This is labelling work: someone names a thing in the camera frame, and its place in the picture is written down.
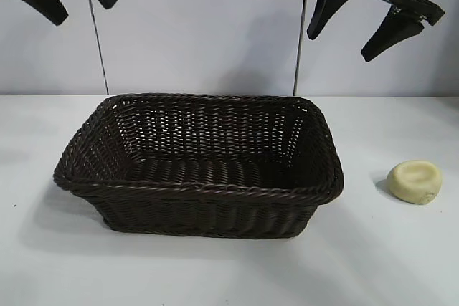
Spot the pale yellow egg yolk pastry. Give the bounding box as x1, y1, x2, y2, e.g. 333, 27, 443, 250
386, 161, 444, 204

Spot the dark brown wicker basket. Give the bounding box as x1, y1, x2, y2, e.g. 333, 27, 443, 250
52, 92, 344, 239

